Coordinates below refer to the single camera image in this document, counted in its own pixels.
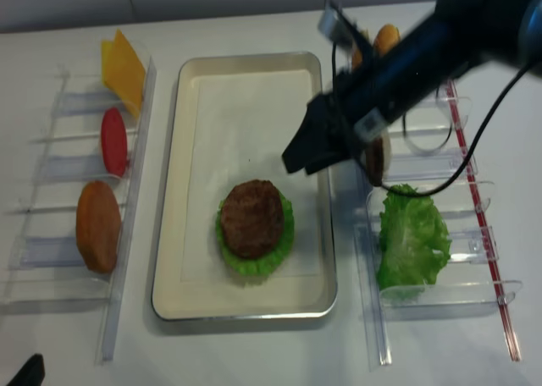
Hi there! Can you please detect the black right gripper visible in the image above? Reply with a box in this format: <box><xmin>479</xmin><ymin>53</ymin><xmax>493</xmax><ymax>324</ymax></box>
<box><xmin>282</xmin><ymin>93</ymin><xmax>366</xmax><ymax>175</ymax></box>

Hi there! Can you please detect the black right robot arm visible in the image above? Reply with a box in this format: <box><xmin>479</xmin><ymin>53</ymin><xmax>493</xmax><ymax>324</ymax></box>
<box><xmin>282</xmin><ymin>0</ymin><xmax>541</xmax><ymax>174</ymax></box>

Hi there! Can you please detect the red tomato slice in rack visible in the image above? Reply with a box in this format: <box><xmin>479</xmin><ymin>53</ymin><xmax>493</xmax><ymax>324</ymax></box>
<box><xmin>100</xmin><ymin>108</ymin><xmax>128</xmax><ymax>178</ymax></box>

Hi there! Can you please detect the front yellow cheese slice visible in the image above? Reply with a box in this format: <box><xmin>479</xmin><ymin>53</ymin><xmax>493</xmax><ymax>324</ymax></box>
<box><xmin>106</xmin><ymin>29</ymin><xmax>146</xmax><ymax>119</ymax></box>

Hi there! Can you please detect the white metal tray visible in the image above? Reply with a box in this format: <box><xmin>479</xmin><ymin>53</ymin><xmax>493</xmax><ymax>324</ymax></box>
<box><xmin>152</xmin><ymin>52</ymin><xmax>337</xmax><ymax>321</ymax></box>

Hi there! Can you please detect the brown meat patty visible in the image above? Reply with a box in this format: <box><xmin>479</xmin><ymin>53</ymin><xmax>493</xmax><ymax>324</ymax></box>
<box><xmin>364</xmin><ymin>138</ymin><xmax>385</xmax><ymax>187</ymax></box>
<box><xmin>219</xmin><ymin>179</ymin><xmax>285</xmax><ymax>260</ymax></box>

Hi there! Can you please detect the yellow cheese slice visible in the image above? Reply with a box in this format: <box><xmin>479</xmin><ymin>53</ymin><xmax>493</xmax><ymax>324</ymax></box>
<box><xmin>106</xmin><ymin>29</ymin><xmax>146</xmax><ymax>119</ymax></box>
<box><xmin>101</xmin><ymin>40</ymin><xmax>113</xmax><ymax>86</ymax></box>

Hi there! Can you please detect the clear acrylic rack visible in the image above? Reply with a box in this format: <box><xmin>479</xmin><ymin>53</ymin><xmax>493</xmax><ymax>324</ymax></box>
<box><xmin>352</xmin><ymin>81</ymin><xmax>523</xmax><ymax>369</ymax></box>
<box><xmin>1</xmin><ymin>41</ymin><xmax>157</xmax><ymax>362</ymax></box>

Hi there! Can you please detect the brown bun in left rack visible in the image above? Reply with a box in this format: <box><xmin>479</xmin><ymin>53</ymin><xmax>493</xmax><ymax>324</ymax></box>
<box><xmin>75</xmin><ymin>180</ymin><xmax>122</xmax><ymax>274</ymax></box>

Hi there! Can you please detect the green lettuce leaf on tray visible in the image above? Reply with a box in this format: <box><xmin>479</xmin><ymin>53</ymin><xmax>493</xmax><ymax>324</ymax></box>
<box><xmin>215</xmin><ymin>192</ymin><xmax>295</xmax><ymax>278</ymax></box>

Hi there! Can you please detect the left clear acrylic rack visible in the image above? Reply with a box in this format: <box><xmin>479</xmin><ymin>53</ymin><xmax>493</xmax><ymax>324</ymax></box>
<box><xmin>1</xmin><ymin>41</ymin><xmax>157</xmax><ymax>362</ymax></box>

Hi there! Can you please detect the green lettuce leaf in rack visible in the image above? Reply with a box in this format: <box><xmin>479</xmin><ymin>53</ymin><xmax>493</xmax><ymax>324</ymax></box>
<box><xmin>377</xmin><ymin>184</ymin><xmax>451</xmax><ymax>290</ymax></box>

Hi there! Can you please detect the right clear acrylic rack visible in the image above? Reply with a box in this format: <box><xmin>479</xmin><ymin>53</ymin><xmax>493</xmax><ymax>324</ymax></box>
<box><xmin>352</xmin><ymin>81</ymin><xmax>523</xmax><ymax>369</ymax></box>

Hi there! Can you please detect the right bun half right rack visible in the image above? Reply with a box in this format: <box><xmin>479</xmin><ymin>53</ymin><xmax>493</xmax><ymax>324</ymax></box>
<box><xmin>373</xmin><ymin>24</ymin><xmax>401</xmax><ymax>57</ymax></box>

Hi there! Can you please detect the black object bottom left corner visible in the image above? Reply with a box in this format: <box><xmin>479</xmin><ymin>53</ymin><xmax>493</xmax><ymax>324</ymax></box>
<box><xmin>7</xmin><ymin>354</ymin><xmax>46</xmax><ymax>386</ymax></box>

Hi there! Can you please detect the rear yellow cheese slice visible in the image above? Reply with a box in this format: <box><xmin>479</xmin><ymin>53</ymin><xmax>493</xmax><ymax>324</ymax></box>
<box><xmin>101</xmin><ymin>40</ymin><xmax>113</xmax><ymax>86</ymax></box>

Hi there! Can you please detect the white paper tray liner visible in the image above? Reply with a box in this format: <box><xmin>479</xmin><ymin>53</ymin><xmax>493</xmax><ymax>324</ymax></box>
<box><xmin>181</xmin><ymin>70</ymin><xmax>320</xmax><ymax>281</ymax></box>

